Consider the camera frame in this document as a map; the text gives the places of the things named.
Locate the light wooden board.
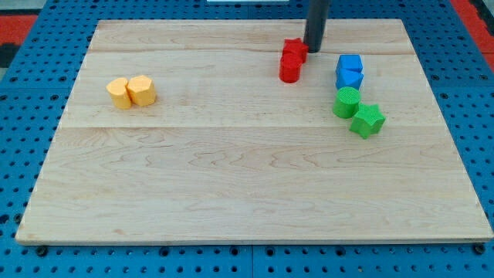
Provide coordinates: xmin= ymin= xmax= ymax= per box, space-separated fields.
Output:
xmin=15 ymin=19 xmax=493 ymax=246

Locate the red star block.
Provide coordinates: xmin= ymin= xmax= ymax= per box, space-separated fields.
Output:
xmin=283 ymin=38 xmax=309 ymax=63

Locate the blue cube block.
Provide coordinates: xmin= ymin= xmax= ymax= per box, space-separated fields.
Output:
xmin=336 ymin=54 xmax=364 ymax=74

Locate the green star block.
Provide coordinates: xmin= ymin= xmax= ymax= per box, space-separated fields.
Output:
xmin=349 ymin=103 xmax=386 ymax=139

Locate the blue triangle block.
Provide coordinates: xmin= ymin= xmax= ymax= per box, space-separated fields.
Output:
xmin=336 ymin=69 xmax=364 ymax=90

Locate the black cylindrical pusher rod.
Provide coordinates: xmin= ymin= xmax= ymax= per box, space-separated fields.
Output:
xmin=303 ymin=0 xmax=332 ymax=53

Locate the yellow heart block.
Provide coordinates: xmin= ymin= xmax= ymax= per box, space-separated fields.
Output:
xmin=106 ymin=77 xmax=132 ymax=110

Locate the red crescent block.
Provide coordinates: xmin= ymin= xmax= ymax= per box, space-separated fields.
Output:
xmin=279 ymin=53 xmax=303 ymax=83

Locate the yellow hexagon block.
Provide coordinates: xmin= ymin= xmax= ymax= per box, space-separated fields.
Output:
xmin=127 ymin=75 xmax=157 ymax=107

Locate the green cylinder block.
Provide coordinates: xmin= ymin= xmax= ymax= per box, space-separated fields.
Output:
xmin=333 ymin=86 xmax=360 ymax=119

